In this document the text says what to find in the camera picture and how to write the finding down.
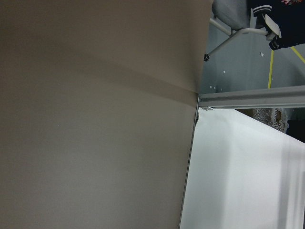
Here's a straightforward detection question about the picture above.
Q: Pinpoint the white table cover sheet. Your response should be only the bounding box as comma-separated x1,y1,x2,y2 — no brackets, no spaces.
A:
180,109,305,229

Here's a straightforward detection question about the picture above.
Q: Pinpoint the dark navy jacket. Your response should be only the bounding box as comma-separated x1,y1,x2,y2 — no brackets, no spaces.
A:
248,0,305,51

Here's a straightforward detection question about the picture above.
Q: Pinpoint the aluminium frame rail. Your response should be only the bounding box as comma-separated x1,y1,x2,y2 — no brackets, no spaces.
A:
198,85,305,109

